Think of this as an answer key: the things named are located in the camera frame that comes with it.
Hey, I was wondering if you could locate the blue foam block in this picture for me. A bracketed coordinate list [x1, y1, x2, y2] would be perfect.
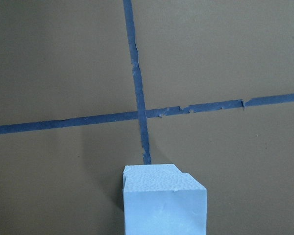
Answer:
[122, 171, 126, 188]
[122, 164, 207, 235]

